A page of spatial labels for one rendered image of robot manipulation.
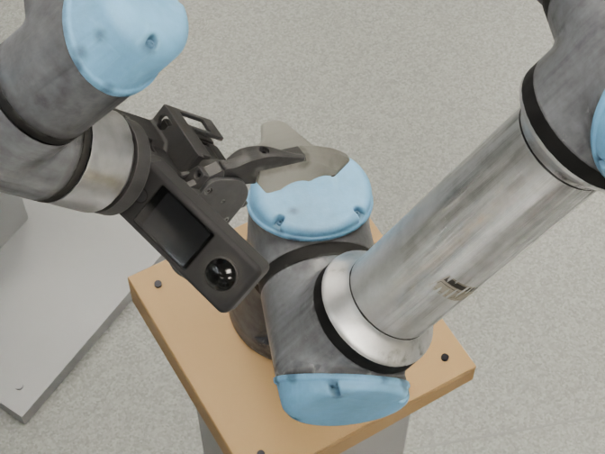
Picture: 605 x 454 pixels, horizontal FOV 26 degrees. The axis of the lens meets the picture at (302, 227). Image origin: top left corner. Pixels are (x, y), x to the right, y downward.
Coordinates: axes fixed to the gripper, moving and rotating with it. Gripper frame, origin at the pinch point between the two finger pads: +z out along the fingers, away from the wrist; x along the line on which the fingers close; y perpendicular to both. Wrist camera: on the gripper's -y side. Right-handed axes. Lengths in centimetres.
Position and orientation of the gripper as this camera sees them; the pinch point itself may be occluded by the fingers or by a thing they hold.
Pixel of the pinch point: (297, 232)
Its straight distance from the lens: 106.7
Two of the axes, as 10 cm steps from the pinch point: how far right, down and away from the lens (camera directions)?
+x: -6.1, 7.1, 3.4
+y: -4.8, -6.8, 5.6
